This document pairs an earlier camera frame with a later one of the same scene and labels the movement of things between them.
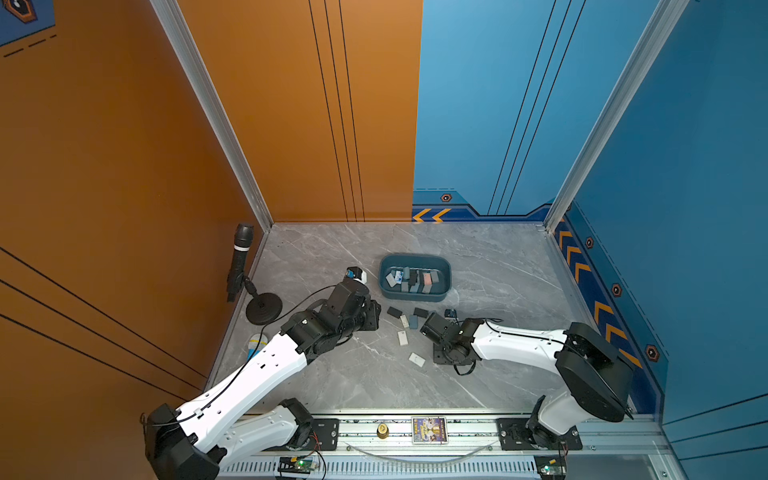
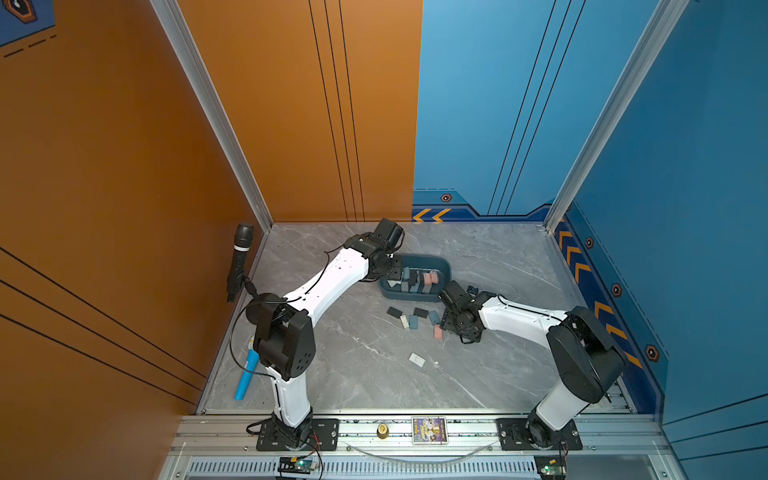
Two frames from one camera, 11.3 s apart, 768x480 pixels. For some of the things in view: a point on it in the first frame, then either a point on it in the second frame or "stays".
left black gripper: (371, 309) → (397, 272)
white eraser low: (417, 359) stays
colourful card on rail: (429, 430) stays
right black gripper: (438, 360) → (445, 324)
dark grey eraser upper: (394, 312) stays
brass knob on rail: (382, 431) stays
